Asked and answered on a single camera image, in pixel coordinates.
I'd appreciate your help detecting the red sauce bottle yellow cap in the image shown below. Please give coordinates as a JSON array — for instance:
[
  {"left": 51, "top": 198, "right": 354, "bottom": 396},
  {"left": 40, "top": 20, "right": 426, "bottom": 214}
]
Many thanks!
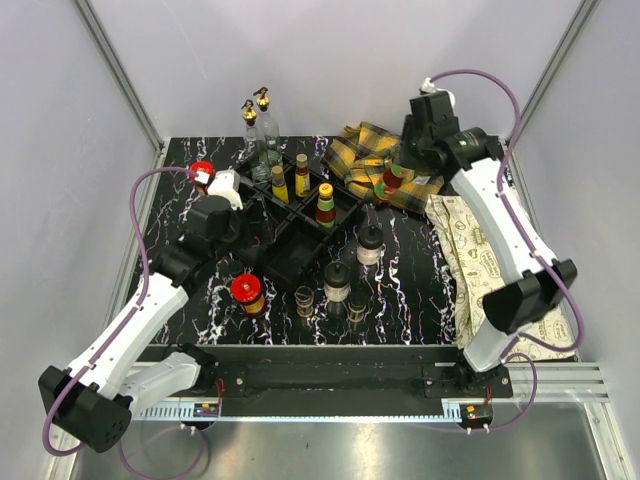
[{"left": 374, "top": 164, "right": 407, "bottom": 201}]

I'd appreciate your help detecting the red lid jar back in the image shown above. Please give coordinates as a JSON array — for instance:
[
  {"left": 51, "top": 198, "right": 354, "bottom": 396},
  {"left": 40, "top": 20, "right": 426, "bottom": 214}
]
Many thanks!
[{"left": 190, "top": 161, "right": 215, "bottom": 195}]

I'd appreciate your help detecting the red lid jar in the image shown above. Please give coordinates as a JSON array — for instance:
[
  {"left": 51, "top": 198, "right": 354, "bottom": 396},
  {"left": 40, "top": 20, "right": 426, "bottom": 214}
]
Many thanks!
[
  {"left": 231, "top": 273, "right": 267, "bottom": 318},
  {"left": 190, "top": 161, "right": 215, "bottom": 195}
]

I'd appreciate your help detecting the red lid jar front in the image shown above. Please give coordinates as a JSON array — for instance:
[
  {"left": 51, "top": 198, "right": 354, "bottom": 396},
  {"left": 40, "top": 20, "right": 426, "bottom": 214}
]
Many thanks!
[{"left": 231, "top": 273, "right": 267, "bottom": 318}]

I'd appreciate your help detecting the yellow label bottle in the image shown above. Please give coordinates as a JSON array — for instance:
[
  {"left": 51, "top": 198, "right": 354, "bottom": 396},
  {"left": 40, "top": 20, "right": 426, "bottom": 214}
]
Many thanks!
[
  {"left": 295, "top": 154, "right": 311, "bottom": 198},
  {"left": 271, "top": 165, "right": 289, "bottom": 204}
]

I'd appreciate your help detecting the black compartment organizer tray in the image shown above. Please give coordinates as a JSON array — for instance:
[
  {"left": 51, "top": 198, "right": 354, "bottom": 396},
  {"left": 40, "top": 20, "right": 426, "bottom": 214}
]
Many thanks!
[{"left": 231, "top": 156, "right": 364, "bottom": 291}]

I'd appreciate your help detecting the clear oil bottle gold spout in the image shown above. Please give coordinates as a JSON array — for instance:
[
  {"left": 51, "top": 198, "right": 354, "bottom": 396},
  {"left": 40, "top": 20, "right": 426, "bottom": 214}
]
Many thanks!
[{"left": 254, "top": 87, "right": 282, "bottom": 167}]

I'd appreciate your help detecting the red sauce bottle front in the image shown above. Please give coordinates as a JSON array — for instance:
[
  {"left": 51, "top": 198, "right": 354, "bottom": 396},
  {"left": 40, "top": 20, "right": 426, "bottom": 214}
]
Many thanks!
[{"left": 315, "top": 183, "right": 336, "bottom": 229}]

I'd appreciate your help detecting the small glass jar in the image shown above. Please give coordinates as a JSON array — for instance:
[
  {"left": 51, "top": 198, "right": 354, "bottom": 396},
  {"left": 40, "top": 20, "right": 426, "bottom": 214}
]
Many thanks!
[
  {"left": 347, "top": 291, "right": 368, "bottom": 323},
  {"left": 294, "top": 285, "right": 314, "bottom": 318}
]

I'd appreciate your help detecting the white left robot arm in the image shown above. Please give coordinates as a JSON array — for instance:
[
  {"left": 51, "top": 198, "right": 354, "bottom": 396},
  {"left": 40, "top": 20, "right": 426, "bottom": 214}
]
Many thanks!
[{"left": 38, "top": 192, "right": 246, "bottom": 453}]

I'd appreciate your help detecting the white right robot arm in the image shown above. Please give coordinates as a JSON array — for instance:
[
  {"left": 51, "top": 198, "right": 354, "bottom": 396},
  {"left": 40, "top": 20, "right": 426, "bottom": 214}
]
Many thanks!
[{"left": 399, "top": 87, "right": 577, "bottom": 397}]

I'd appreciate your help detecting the black top grinder back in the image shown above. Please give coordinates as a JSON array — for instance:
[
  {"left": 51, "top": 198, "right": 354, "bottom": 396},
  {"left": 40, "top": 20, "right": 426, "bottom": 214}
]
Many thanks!
[{"left": 356, "top": 225, "right": 383, "bottom": 266}]

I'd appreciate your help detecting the black grinder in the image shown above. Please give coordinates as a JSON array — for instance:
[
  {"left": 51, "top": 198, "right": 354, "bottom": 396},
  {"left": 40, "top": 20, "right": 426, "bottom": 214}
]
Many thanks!
[
  {"left": 356, "top": 225, "right": 383, "bottom": 266},
  {"left": 324, "top": 261, "right": 350, "bottom": 302}
]

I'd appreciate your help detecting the cream printed cloth bag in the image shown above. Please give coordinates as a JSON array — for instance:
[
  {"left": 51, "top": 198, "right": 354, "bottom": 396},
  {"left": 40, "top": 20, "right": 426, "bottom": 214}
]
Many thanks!
[{"left": 425, "top": 195, "right": 575, "bottom": 361}]

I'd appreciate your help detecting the black top grinder front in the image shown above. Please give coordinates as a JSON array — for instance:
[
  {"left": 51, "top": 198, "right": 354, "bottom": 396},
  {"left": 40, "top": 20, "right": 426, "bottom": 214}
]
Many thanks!
[{"left": 324, "top": 261, "right": 350, "bottom": 302}]

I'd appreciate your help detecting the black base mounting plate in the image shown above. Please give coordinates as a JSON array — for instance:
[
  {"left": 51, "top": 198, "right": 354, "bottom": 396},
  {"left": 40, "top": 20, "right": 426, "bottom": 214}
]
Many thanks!
[{"left": 149, "top": 343, "right": 514, "bottom": 419}]

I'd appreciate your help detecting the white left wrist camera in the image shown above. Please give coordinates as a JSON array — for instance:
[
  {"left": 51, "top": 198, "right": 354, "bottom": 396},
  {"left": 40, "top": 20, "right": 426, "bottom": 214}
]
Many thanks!
[{"left": 194, "top": 169, "right": 244, "bottom": 210}]

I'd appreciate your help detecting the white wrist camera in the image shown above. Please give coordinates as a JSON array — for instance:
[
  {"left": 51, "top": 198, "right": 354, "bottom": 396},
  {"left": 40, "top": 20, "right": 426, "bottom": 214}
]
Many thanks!
[
  {"left": 419, "top": 77, "right": 456, "bottom": 107},
  {"left": 194, "top": 169, "right": 244, "bottom": 210}
]

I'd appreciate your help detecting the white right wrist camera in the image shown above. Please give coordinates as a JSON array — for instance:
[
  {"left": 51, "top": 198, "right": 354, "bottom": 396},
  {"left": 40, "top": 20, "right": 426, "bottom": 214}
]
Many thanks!
[{"left": 419, "top": 77, "right": 456, "bottom": 107}]

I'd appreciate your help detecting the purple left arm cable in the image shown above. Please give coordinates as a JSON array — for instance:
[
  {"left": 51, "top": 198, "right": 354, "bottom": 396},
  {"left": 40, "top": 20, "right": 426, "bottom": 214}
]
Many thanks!
[{"left": 40, "top": 166, "right": 214, "bottom": 476}]

